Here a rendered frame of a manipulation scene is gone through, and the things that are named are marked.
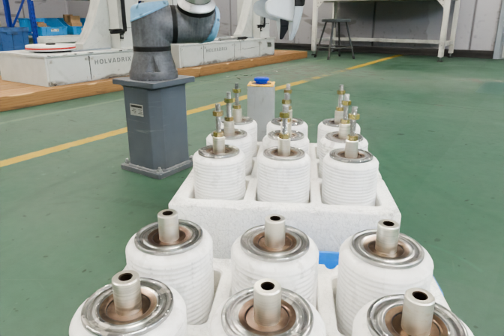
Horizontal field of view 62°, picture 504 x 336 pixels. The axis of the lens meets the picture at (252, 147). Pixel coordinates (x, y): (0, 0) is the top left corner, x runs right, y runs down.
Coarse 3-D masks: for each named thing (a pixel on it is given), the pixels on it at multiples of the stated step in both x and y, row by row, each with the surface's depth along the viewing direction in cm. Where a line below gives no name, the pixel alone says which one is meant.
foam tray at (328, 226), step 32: (256, 160) 93; (192, 192) 78; (256, 192) 79; (320, 192) 82; (384, 192) 76; (224, 224) 72; (256, 224) 71; (288, 224) 70; (320, 224) 70; (352, 224) 69; (224, 256) 74
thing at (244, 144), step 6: (210, 138) 85; (246, 138) 85; (210, 144) 85; (228, 144) 83; (234, 144) 83; (240, 144) 84; (246, 144) 85; (246, 150) 85; (246, 156) 85; (246, 162) 86; (246, 168) 86; (246, 174) 87
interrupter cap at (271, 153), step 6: (264, 150) 76; (270, 150) 76; (276, 150) 76; (294, 150) 76; (300, 150) 76; (264, 156) 74; (270, 156) 72; (276, 156) 73; (282, 156) 74; (288, 156) 74; (294, 156) 73; (300, 156) 72
